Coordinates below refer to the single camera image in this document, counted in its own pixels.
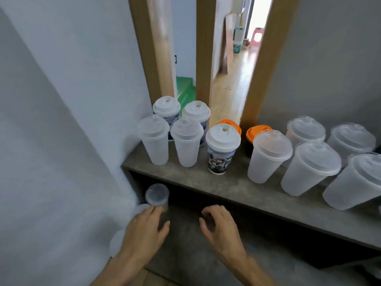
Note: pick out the person's left hand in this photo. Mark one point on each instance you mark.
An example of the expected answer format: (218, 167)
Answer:
(140, 238)

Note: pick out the person's left thumb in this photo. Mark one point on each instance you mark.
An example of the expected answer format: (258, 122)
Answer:
(164, 229)

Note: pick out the person's right forearm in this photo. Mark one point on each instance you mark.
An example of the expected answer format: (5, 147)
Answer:
(251, 272)

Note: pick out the person's right hand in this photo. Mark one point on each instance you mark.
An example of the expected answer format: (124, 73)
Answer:
(224, 235)

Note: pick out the person's left forearm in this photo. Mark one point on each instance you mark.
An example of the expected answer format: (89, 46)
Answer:
(119, 271)

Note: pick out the frosted plastic cup with lid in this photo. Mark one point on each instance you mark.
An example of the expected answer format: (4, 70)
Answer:
(305, 129)
(157, 194)
(351, 139)
(309, 171)
(354, 184)
(154, 142)
(187, 145)
(268, 159)

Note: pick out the light wooden door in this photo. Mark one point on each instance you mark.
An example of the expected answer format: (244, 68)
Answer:
(162, 41)

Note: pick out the brown wooden door frame post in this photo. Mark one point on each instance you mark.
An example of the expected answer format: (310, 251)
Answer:
(140, 41)
(268, 65)
(205, 50)

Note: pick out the dark cup with orange lid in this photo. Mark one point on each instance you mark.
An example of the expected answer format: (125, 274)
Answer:
(255, 132)
(233, 125)

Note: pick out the green box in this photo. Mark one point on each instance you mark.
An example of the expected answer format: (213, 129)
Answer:
(186, 92)

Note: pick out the printed cup with white lid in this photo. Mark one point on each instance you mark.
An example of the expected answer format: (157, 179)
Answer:
(221, 151)
(196, 111)
(166, 107)

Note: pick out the leaning wooden board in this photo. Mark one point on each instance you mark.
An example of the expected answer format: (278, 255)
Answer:
(229, 41)

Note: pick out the person's right thumb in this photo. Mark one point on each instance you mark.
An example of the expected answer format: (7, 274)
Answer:
(204, 227)

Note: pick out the grey stone shelf board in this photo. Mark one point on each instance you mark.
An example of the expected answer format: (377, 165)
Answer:
(238, 193)

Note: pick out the pink plastic stool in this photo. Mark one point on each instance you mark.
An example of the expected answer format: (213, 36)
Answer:
(257, 35)

